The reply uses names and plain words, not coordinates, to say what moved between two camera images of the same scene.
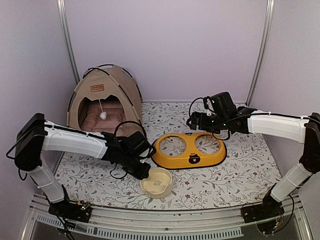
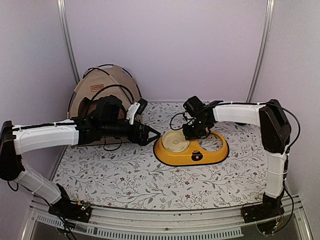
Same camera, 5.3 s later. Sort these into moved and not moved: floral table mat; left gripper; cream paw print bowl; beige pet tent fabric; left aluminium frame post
Moved: cream paw print bowl; left gripper
Not moved: left aluminium frame post; beige pet tent fabric; floral table mat
